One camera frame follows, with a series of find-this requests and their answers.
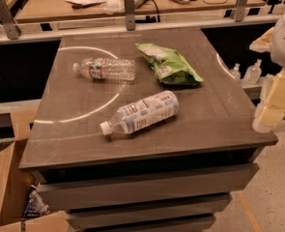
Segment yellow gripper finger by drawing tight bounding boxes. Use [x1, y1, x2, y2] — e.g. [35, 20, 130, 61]
[252, 68, 285, 132]
[249, 27, 273, 53]

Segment clear water bottle red label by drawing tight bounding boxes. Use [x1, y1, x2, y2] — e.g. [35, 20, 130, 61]
[72, 57, 135, 81]

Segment small sanitizer bottle right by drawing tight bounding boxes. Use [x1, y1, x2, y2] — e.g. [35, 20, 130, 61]
[243, 59, 262, 84]

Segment small sanitizer bottle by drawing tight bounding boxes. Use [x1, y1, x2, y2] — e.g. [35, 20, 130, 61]
[243, 59, 262, 84]
[230, 63, 241, 80]

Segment small sanitizer bottle left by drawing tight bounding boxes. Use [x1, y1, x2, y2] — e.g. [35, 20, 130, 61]
[230, 63, 241, 80]

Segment water bottle white blue label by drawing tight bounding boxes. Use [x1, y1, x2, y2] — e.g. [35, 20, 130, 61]
[100, 91, 179, 135]

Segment green chip bag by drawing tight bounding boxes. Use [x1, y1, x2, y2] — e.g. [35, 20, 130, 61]
[135, 43, 203, 85]

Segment grey drawer cabinet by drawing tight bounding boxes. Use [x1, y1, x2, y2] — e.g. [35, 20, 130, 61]
[20, 28, 276, 232]

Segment wooden desk in background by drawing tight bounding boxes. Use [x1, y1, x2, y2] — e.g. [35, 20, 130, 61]
[14, 0, 267, 24]

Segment metal railing with posts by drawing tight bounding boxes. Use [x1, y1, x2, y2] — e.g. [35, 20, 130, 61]
[0, 0, 285, 44]

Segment snack packet in box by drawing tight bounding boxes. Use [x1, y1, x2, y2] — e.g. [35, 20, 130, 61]
[22, 185, 50, 218]

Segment cardboard box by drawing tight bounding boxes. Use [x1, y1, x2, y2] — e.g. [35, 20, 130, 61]
[0, 108, 74, 232]

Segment black cable on desk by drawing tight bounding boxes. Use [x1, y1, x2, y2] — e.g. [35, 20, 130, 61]
[143, 0, 161, 23]

